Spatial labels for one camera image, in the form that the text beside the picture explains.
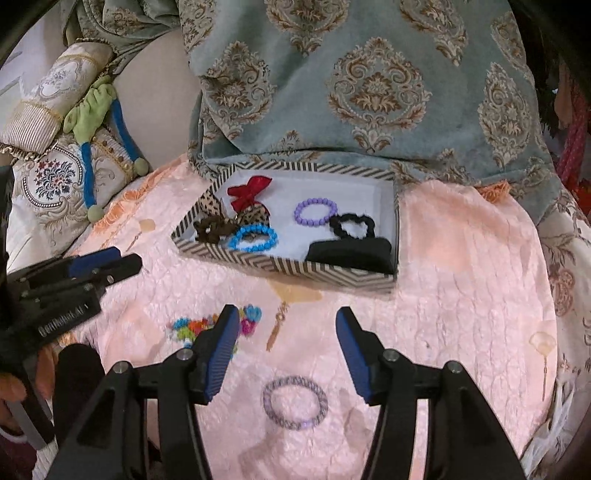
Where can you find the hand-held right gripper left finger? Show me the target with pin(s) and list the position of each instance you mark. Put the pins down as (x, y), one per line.
(221, 350)

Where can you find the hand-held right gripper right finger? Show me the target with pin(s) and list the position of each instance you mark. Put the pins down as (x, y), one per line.
(355, 350)

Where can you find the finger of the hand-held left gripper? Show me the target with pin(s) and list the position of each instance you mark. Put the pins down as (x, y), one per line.
(97, 261)
(122, 267)

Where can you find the brown scrunchie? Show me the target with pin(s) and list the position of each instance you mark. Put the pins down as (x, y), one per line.
(207, 228)

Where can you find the black pouch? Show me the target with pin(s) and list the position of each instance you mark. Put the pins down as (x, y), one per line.
(351, 254)

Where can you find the black scrunchie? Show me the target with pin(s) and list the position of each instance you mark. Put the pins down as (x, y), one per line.
(339, 226)

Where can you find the leopard print bow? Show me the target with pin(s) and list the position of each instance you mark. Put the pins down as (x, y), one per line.
(256, 214)

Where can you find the red bow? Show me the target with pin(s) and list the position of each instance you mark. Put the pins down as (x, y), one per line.
(244, 191)

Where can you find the striped cardboard box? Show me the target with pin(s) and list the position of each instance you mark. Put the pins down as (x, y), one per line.
(286, 198)

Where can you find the person's left hand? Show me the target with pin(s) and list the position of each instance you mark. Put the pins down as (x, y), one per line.
(11, 387)

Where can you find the floral embroidered cushion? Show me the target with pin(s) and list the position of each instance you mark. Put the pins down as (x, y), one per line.
(46, 184)

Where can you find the pink quilted bed cover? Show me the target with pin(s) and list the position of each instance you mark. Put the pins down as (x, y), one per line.
(461, 286)

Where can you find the green and blue plush toy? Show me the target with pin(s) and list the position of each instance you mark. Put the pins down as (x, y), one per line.
(92, 110)

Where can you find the beige bolster cushion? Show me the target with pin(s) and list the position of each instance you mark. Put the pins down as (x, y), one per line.
(51, 87)

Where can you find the beige floral fabric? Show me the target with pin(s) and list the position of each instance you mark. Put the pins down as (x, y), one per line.
(568, 277)

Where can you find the green damask cloth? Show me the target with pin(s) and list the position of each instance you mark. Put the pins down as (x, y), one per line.
(120, 32)

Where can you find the teal patterned cushion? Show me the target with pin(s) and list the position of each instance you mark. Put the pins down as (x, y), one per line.
(378, 83)

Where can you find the red cloth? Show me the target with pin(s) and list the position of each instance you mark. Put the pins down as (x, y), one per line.
(572, 138)

